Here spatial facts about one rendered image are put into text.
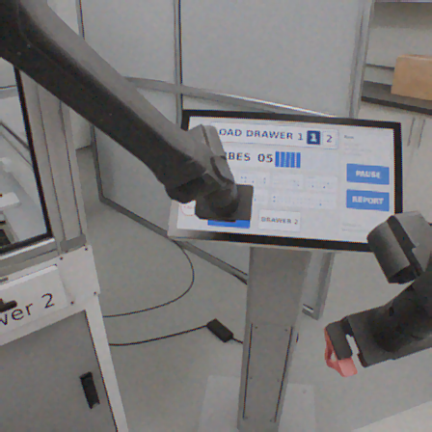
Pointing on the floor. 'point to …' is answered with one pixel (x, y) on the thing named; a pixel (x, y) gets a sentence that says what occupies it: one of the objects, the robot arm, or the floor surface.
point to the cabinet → (60, 375)
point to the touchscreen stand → (265, 353)
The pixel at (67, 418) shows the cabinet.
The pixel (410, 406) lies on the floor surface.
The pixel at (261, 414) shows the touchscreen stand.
